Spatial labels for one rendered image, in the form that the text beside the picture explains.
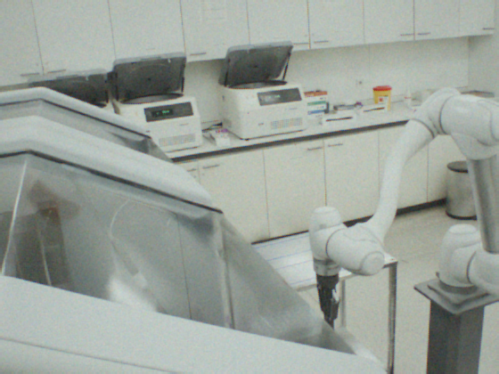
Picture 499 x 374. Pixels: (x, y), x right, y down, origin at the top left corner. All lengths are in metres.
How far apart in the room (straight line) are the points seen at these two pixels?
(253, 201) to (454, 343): 2.27
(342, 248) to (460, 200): 3.29
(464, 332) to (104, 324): 1.92
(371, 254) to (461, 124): 0.49
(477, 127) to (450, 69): 4.04
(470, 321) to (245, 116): 2.34
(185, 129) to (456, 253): 2.31
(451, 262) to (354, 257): 0.70
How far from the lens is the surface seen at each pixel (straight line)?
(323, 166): 4.24
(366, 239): 1.48
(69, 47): 3.92
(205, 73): 4.43
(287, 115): 4.03
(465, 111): 1.66
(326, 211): 1.58
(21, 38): 3.93
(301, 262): 2.16
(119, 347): 0.38
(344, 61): 4.93
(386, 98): 4.81
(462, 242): 2.06
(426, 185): 4.88
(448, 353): 2.27
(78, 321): 0.40
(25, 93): 1.89
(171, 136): 3.78
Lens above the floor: 1.79
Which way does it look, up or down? 18 degrees down
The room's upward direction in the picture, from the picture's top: 5 degrees counter-clockwise
